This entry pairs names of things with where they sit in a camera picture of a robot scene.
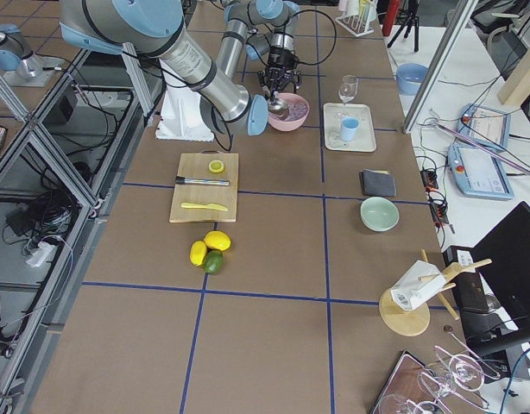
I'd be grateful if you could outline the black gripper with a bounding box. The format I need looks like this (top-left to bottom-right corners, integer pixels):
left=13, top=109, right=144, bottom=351
left=257, top=46, right=287, bottom=100
left=284, top=50, right=302, bottom=91

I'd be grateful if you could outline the metal ice scoop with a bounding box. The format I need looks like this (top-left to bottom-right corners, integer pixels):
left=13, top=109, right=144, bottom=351
left=268, top=97, right=290, bottom=120

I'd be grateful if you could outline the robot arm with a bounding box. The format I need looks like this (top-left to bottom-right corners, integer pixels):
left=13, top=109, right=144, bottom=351
left=60, top=1, right=297, bottom=135
left=216, top=0, right=301, bottom=99

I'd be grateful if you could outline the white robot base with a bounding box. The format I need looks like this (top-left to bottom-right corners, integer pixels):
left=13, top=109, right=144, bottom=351
left=155, top=60, right=214, bottom=142

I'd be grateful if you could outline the pink bowl with ice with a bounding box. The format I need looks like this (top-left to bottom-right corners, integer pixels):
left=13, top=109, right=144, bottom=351
left=268, top=92, right=310, bottom=132

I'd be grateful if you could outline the blue cup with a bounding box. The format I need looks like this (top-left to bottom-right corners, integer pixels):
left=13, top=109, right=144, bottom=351
left=339, top=116, right=360, bottom=142

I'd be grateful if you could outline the clear wine glass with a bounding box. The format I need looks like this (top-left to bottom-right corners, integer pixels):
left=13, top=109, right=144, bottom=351
left=336, top=75, right=359, bottom=120

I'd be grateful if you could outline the cream serving tray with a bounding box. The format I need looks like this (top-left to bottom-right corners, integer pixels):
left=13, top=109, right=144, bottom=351
left=323, top=103, right=376, bottom=153

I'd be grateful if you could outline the lemon half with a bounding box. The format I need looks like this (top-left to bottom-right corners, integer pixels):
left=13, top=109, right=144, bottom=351
left=208, top=160, right=225, bottom=174

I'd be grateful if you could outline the wooden cutting board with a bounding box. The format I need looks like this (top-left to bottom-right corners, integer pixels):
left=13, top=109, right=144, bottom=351
left=169, top=153, right=239, bottom=223

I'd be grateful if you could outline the blue bowl on side table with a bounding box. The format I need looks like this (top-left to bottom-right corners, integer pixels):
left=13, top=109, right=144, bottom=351
left=395, top=63, right=428, bottom=96

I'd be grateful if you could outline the red fire extinguisher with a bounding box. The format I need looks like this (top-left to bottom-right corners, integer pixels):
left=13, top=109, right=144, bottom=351
left=382, top=0, right=400, bottom=37

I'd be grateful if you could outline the black tripod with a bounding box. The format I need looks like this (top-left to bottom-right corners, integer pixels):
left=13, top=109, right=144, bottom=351
left=387, top=0, right=420, bottom=53

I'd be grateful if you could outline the grey folded cloth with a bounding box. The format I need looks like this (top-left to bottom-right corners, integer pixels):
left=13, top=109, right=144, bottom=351
left=360, top=169, right=396, bottom=197

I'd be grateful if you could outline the metal muddler black cap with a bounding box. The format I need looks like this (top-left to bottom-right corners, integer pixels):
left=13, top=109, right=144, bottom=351
left=175, top=176, right=230, bottom=186

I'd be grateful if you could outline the yellow plastic knife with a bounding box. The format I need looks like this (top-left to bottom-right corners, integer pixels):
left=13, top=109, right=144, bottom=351
left=180, top=202, right=229, bottom=212

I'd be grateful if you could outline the green bowl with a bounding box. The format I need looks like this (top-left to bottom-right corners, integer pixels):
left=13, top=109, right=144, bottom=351
left=360, top=197, right=400, bottom=232

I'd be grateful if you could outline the yellow lemon large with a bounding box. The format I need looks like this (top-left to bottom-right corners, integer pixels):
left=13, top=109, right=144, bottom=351
left=204, top=230, right=231, bottom=251

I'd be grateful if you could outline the yellow lemon small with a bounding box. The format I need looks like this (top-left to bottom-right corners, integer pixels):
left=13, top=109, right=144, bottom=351
left=189, top=240, right=208, bottom=267

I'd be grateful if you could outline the green lime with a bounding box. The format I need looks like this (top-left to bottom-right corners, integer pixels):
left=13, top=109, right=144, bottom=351
left=202, top=250, right=224, bottom=274

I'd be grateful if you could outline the teach pendant far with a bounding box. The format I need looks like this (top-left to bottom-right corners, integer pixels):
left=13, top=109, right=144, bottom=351
left=457, top=103, right=511, bottom=152

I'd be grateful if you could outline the teach pendant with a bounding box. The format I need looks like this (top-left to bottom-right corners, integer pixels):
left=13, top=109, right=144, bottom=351
left=457, top=103, right=511, bottom=152
left=447, top=144, right=514, bottom=200

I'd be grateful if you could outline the teach pendant near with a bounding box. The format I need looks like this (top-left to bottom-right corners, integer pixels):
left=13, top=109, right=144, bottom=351
left=447, top=144, right=514, bottom=200

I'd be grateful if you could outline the white carton on stand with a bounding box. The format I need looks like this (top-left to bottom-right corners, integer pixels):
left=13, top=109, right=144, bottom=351
left=389, top=260, right=445, bottom=311

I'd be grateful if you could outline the wooden mug tree stand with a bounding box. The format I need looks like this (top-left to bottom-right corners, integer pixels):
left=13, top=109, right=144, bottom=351
left=379, top=249, right=492, bottom=336

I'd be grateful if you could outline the black monitor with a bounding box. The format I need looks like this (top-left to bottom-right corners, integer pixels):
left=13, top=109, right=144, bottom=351
left=454, top=202, right=530, bottom=356

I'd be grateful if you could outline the upside-down wine glass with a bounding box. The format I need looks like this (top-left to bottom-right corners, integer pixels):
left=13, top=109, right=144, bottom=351
left=418, top=331, right=503, bottom=411

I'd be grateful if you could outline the white wire rack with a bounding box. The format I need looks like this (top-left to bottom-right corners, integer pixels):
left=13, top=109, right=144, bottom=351
left=335, top=0, right=377, bottom=37

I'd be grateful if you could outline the aluminium frame post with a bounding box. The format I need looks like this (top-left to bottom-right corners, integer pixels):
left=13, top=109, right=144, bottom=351
left=402, top=0, right=478, bottom=134

